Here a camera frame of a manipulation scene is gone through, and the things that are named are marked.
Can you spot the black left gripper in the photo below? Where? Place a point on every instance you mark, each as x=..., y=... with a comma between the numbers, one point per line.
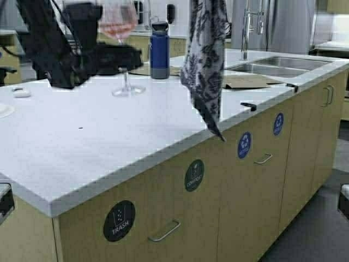
x=106, y=59

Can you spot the wine glass with pink liquid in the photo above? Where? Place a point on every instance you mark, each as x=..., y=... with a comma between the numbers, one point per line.
x=118, y=20

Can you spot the black white patterned cloth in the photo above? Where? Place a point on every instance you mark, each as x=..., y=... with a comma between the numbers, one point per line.
x=202, y=72

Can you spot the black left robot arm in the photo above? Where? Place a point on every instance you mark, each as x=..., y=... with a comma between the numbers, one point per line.
x=67, y=66

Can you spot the blue insulated water bottle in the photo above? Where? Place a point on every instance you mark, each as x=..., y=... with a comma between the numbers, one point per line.
x=160, y=50

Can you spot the small white case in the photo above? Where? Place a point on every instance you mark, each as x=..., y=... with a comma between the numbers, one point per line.
x=21, y=93

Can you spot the light wood island cabinet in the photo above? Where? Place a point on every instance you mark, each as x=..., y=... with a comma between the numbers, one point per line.
x=70, y=156

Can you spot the brown cardboard sheet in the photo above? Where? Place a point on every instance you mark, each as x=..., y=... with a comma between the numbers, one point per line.
x=251, y=81

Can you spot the green round compost sticker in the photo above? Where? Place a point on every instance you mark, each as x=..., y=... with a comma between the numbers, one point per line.
x=194, y=175

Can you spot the steel kitchen faucet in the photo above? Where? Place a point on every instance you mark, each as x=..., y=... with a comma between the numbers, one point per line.
x=248, y=27

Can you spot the black round trash sticker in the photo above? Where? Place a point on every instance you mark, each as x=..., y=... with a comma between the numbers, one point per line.
x=119, y=221

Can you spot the stainless double sink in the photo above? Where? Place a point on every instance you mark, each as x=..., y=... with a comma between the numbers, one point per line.
x=286, y=67

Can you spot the blue round recycle sticker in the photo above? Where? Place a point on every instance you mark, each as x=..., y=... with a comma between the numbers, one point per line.
x=278, y=124

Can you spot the steel drawer pull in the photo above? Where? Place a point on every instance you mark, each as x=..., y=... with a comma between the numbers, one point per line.
x=164, y=232
x=267, y=157

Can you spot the stainless steel refrigerator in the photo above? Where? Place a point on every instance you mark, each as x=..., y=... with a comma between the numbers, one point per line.
x=275, y=26

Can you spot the black wall soap dispenser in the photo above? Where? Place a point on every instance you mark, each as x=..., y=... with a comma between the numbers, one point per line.
x=170, y=13

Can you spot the steel cabinet handle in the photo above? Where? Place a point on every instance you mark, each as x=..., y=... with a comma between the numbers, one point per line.
x=329, y=97

